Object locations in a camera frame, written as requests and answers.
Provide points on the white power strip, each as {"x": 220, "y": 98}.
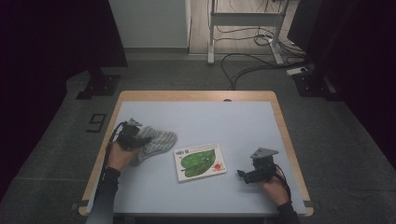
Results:
{"x": 296, "y": 71}

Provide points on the black table grommet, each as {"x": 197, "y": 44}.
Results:
{"x": 227, "y": 100}

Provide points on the person's left hand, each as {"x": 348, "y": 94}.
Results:
{"x": 120, "y": 158}

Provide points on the white picture book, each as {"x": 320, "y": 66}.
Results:
{"x": 199, "y": 161}

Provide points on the black stand base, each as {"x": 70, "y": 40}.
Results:
{"x": 99, "y": 85}
{"x": 314, "y": 85}

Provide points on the light blue table mat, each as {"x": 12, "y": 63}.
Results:
{"x": 218, "y": 124}

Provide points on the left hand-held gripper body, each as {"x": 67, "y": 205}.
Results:
{"x": 129, "y": 138}

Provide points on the dark curtain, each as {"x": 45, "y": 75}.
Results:
{"x": 358, "y": 62}
{"x": 46, "y": 62}

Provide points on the person's right hand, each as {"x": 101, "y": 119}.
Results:
{"x": 277, "y": 191}

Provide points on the grey striped sock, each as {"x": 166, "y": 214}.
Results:
{"x": 158, "y": 141}

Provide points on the white cabinet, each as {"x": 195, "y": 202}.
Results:
{"x": 149, "y": 25}

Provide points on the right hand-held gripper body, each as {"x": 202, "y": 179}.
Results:
{"x": 264, "y": 169}

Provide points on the grey table bracket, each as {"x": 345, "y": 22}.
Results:
{"x": 79, "y": 203}
{"x": 308, "y": 204}

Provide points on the wooden table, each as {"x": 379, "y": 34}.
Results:
{"x": 186, "y": 95}

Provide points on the white metal desk frame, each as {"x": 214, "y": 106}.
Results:
{"x": 243, "y": 19}

